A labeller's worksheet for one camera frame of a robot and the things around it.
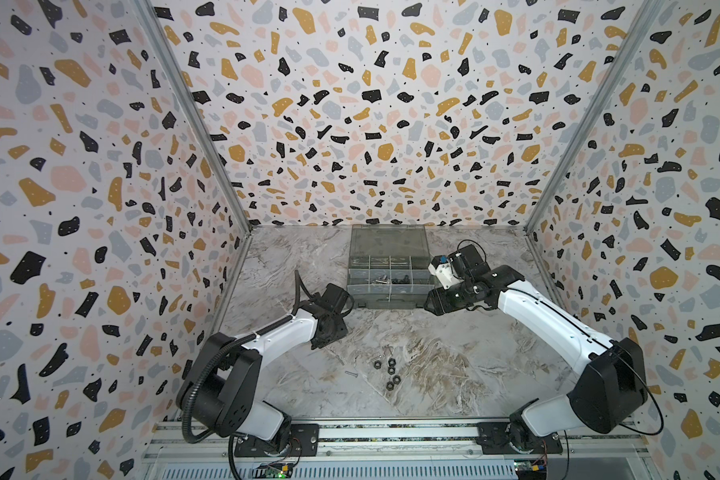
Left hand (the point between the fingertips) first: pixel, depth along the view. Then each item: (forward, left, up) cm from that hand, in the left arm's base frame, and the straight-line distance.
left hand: (339, 329), depth 89 cm
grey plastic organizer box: (+23, -16, +1) cm, 28 cm away
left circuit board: (-33, +13, -4) cm, 36 cm away
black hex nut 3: (-13, -17, -4) cm, 22 cm away
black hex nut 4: (-15, -15, -4) cm, 22 cm away
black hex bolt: (+19, -21, -3) cm, 29 cm away
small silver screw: (-11, -3, -5) cm, 13 cm away
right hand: (+3, -25, +12) cm, 28 cm away
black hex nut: (-8, -15, -5) cm, 18 cm away
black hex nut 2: (-9, -11, -4) cm, 15 cm away
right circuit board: (-35, -48, -5) cm, 59 cm away
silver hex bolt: (+19, -14, -2) cm, 24 cm away
